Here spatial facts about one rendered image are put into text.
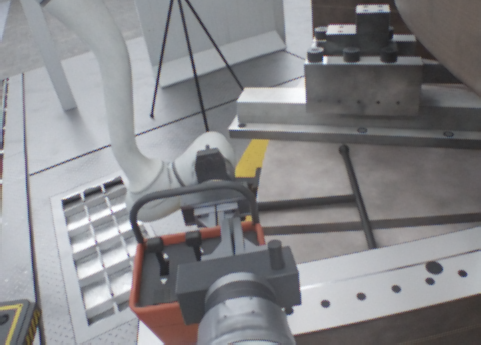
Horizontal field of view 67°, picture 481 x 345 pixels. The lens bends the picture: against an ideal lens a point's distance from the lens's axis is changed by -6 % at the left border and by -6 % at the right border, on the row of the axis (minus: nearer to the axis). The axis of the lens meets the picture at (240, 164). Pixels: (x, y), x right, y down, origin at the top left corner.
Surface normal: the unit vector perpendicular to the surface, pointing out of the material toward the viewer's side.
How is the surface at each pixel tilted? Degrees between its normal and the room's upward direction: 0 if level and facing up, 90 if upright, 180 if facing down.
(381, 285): 0
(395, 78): 90
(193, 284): 13
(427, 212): 0
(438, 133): 0
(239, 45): 37
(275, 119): 90
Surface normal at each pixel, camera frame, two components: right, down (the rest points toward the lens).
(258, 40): 0.18, -0.36
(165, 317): 0.13, 0.66
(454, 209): -0.13, -0.81
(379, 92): -0.27, 0.58
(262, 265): -0.15, -0.91
